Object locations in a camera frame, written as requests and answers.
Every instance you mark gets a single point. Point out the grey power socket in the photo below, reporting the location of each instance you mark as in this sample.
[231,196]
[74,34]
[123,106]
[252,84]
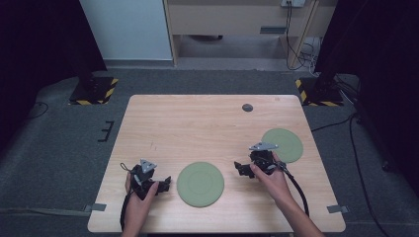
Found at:
[292,2]

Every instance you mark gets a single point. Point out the grey round table cap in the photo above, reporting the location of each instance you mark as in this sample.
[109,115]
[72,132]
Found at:
[247,107]

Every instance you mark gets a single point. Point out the person's right hand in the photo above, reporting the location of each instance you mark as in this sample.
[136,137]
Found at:
[273,184]

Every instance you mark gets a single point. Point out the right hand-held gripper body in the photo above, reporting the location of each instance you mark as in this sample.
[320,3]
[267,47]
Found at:
[263,158]

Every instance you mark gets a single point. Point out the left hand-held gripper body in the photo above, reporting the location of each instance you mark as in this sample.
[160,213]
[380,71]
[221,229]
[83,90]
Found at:
[142,181]

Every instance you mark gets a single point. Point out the grey tape piece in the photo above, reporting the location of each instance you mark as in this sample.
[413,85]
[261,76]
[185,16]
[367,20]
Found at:
[337,208]
[97,207]

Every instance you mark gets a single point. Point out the person's left hand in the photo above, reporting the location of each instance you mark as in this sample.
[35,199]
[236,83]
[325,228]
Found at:
[138,207]

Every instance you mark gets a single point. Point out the green round plate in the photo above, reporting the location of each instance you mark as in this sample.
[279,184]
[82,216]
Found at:
[200,184]
[290,144]

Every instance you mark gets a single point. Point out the dark curtain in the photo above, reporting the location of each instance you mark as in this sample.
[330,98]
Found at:
[385,65]
[36,49]

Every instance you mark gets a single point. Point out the black striped stand base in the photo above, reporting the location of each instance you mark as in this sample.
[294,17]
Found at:
[319,95]
[95,92]

